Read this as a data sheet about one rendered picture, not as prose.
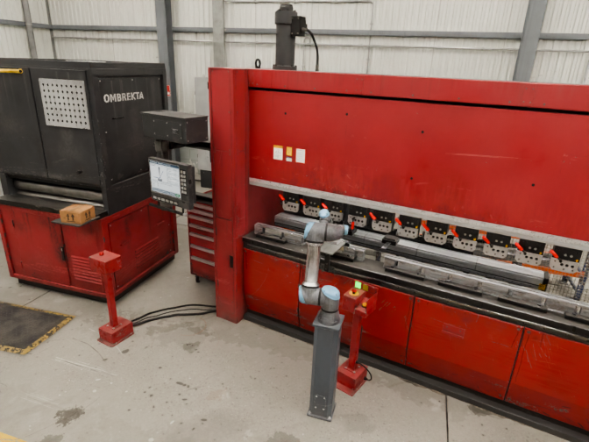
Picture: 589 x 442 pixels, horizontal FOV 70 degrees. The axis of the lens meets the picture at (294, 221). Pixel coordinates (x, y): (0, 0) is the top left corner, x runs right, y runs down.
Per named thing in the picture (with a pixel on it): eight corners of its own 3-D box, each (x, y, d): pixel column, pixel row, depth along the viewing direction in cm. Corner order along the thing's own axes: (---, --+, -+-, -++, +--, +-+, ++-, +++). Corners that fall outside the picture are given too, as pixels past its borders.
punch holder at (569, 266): (548, 268, 270) (555, 245, 264) (548, 263, 277) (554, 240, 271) (575, 274, 263) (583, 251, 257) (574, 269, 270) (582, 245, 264)
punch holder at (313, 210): (302, 214, 349) (303, 195, 344) (308, 211, 356) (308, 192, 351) (319, 217, 343) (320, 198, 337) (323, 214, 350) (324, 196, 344)
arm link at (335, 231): (344, 225, 260) (349, 222, 308) (327, 224, 262) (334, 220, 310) (343, 244, 261) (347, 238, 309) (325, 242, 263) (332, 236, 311)
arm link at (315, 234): (319, 308, 267) (327, 224, 262) (296, 305, 269) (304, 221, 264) (321, 303, 278) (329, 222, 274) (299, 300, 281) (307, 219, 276)
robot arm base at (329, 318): (337, 328, 268) (338, 315, 264) (315, 323, 272) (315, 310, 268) (342, 315, 281) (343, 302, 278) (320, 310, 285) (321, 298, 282)
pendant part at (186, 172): (151, 199, 350) (147, 157, 337) (162, 196, 360) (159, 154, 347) (188, 210, 328) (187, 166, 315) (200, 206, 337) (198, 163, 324)
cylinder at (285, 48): (267, 69, 331) (268, 3, 314) (284, 69, 352) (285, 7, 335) (305, 71, 316) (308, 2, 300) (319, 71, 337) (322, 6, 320)
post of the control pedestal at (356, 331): (347, 367, 329) (353, 309, 310) (351, 364, 333) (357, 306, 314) (353, 371, 326) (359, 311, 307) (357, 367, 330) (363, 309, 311)
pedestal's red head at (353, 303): (341, 308, 310) (343, 287, 304) (352, 300, 322) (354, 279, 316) (365, 318, 299) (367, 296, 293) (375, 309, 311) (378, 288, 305)
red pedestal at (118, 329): (95, 340, 368) (82, 255, 339) (119, 326, 389) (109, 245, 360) (111, 347, 360) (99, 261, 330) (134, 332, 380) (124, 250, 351)
